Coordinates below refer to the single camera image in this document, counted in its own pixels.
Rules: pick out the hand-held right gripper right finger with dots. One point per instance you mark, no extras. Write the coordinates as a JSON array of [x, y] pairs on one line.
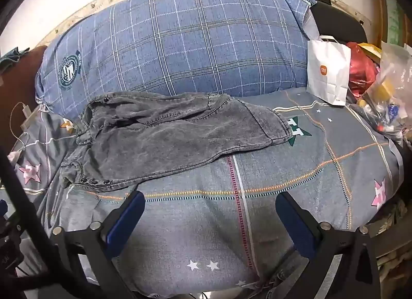
[[296, 225]]

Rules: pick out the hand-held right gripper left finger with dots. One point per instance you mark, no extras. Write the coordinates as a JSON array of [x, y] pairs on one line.
[[127, 221]]

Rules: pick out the grey denim pants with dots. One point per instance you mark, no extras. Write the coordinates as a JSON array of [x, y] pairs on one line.
[[161, 138]]

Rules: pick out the white charger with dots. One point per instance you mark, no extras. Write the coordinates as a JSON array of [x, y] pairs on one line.
[[26, 111]]

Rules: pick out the white paper bag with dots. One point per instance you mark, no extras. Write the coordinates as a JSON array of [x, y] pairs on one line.
[[328, 70]]

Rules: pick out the red plastic bag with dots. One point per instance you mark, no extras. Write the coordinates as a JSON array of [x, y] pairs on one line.
[[360, 70]]

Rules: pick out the brown wooden headboard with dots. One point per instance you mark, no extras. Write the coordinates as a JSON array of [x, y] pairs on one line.
[[19, 77]]

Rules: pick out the clear plastic bag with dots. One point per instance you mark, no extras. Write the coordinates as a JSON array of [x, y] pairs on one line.
[[392, 70]]

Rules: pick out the blue plaid quilt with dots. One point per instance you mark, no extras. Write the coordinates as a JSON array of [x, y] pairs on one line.
[[193, 45]]

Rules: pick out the yellow packet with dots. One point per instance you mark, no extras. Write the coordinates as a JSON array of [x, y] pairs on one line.
[[370, 48]]

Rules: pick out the teal cloth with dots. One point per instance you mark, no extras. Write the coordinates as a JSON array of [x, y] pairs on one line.
[[13, 56]]

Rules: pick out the black chair back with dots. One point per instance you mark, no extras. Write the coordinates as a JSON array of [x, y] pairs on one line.
[[338, 22]]

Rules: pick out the gold framed green panel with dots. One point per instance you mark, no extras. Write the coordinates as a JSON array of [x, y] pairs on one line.
[[394, 16]]

